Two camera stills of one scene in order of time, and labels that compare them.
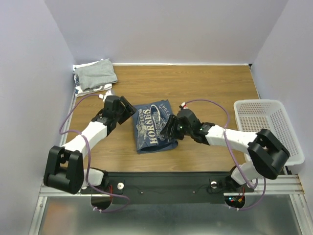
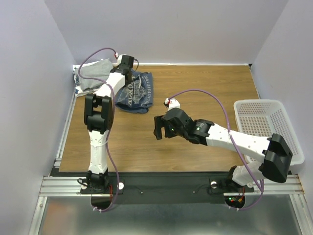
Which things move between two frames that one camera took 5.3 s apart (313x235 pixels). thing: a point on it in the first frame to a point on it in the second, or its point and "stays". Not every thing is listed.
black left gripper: [129, 110] to [128, 82]
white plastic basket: [253, 115] stays
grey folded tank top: [96, 74] stays
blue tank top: [149, 120] to [136, 97]
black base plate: [169, 188] stays
